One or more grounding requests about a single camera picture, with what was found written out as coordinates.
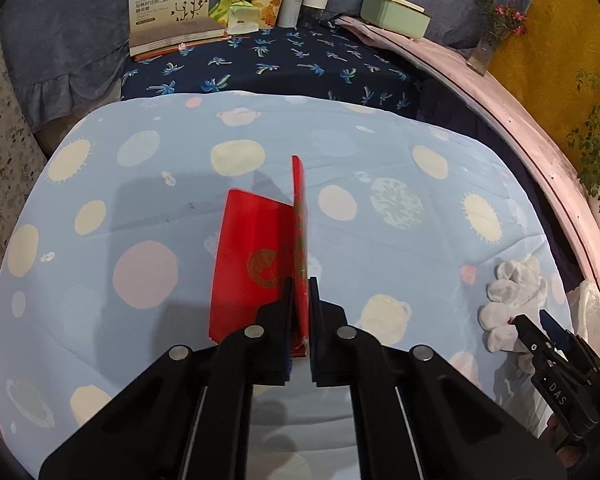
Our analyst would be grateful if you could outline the blue backdrop cloth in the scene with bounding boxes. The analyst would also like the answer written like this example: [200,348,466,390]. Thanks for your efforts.
[0,0,531,131]

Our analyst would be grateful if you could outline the white cotton glove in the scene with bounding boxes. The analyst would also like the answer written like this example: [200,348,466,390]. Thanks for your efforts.
[478,260,547,353]

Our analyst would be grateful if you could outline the glass vase pink flowers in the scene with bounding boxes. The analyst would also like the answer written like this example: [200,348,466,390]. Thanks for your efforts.
[467,0,527,76]

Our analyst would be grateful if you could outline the person's hand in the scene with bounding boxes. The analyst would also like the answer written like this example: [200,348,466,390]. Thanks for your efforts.
[539,414,582,469]

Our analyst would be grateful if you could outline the mint green tissue box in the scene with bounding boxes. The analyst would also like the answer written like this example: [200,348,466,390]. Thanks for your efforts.
[360,0,430,39]

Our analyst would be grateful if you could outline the light blue planet tablecloth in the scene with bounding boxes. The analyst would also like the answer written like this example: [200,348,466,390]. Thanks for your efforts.
[0,91,574,474]

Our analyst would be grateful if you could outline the yellow floral can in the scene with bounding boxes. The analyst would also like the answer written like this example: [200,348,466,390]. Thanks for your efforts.
[250,0,283,29]

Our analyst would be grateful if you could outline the white bin with liner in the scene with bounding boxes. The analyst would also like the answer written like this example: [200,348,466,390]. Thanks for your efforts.
[567,280,600,357]

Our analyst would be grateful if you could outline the navy floral cloth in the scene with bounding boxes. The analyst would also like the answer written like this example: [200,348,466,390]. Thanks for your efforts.
[121,24,422,118]

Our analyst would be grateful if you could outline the white booklet box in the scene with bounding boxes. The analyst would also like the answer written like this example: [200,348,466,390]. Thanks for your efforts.
[129,0,225,56]

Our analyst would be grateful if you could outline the pink dotted cloth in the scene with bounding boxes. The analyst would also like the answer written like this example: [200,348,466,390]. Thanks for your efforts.
[336,16,600,292]

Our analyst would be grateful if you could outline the green tissue packet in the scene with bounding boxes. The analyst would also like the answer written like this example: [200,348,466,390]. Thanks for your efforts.
[208,0,261,36]

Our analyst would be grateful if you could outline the mustard yellow backdrop cloth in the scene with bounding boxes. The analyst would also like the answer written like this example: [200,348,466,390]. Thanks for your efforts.
[489,0,600,165]

